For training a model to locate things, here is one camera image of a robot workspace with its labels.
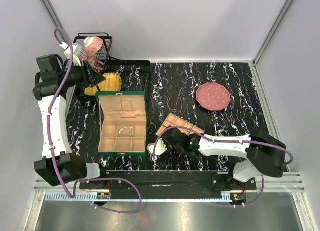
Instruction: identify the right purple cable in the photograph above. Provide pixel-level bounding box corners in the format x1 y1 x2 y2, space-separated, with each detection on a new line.
152 125 295 208

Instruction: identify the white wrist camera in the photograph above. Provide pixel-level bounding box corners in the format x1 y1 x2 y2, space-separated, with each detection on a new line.
59 42 84 67
146 138 168 161

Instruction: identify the pink patterned cup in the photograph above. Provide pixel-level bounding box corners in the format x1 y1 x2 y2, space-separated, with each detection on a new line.
81 53 104 73

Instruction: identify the purple cable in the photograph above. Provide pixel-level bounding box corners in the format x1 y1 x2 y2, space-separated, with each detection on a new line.
152 125 295 208
47 27 143 214

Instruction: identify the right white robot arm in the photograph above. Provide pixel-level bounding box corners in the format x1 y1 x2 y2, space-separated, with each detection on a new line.
162 127 287 190

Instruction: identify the pearl ended bangle bracelet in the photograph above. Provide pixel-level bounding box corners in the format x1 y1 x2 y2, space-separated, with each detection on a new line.
118 126 133 139

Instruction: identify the pink patterned ceramic bowl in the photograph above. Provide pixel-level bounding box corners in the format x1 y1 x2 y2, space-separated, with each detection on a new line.
83 36 103 57

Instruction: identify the small green jewelry tray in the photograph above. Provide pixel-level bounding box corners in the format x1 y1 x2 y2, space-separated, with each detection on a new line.
155 113 205 136

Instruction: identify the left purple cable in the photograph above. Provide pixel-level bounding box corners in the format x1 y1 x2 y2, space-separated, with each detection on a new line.
47 27 143 214

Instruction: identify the black wire dish rack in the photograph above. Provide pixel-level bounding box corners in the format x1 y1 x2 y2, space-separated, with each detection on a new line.
73 32 151 96

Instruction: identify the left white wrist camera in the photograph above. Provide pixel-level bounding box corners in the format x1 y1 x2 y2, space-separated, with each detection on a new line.
59 42 84 67

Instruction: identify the pink polka dot plate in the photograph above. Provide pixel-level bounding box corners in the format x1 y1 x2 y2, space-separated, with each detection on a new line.
196 82 231 112

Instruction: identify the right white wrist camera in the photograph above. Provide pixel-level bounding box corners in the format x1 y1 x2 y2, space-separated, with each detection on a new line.
146 138 168 161

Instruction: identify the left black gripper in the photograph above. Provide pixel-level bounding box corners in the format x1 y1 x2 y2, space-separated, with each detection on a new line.
58 59 106 88

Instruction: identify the large green jewelry box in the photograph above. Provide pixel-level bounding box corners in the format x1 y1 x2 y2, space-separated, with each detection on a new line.
95 91 147 157

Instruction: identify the yellow woven tray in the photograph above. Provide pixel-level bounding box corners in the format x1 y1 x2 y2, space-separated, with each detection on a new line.
84 73 122 96

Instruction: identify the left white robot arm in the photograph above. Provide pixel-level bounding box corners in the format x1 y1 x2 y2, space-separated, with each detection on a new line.
33 54 108 189

